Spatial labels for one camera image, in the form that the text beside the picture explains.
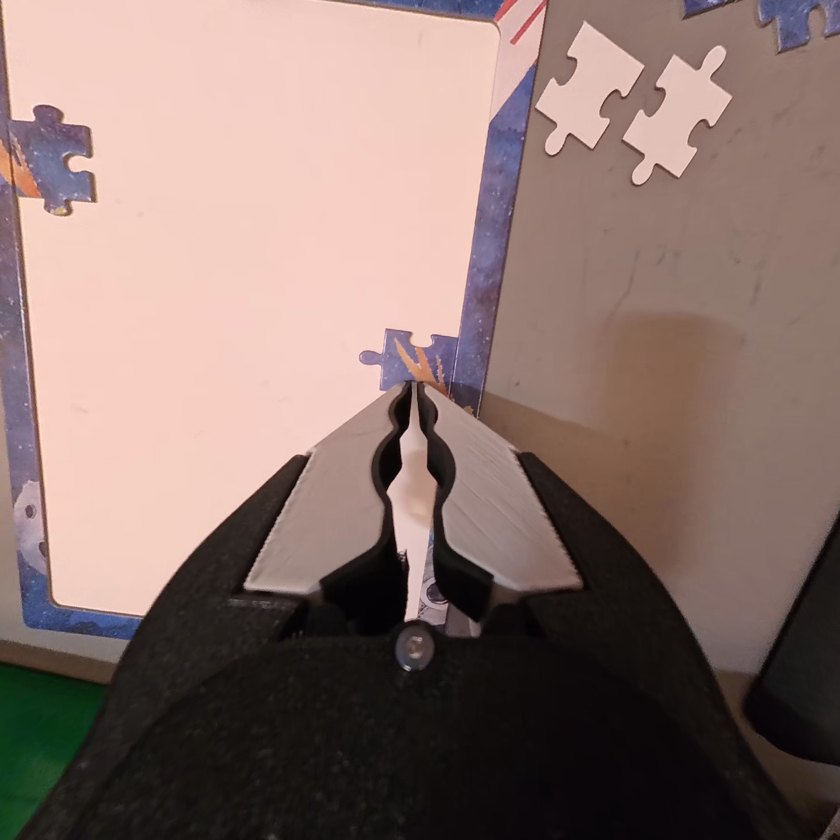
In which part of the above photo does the orange comet print puzzle piece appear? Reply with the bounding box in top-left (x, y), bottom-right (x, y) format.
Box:
top-left (360, 328), bottom-right (460, 398)

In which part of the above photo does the dark blue orange-marked puzzle piece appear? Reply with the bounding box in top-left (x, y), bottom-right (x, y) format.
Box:
top-left (7, 104), bottom-right (98, 217)

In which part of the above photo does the white puzzle piece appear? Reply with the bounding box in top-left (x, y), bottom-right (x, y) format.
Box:
top-left (622, 45), bottom-right (734, 186)
top-left (535, 21), bottom-right (646, 157)

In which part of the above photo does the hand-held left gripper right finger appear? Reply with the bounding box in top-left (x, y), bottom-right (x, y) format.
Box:
top-left (417, 382), bottom-right (585, 622)

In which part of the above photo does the white puzzle tray blue rim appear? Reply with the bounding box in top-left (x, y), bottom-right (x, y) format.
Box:
top-left (0, 0), bottom-right (549, 641)

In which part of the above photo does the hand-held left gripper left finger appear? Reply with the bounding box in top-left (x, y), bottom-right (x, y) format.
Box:
top-left (243, 382), bottom-right (412, 598)

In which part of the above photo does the green plastic bin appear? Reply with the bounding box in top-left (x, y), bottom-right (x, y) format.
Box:
top-left (0, 659), bottom-right (109, 834)

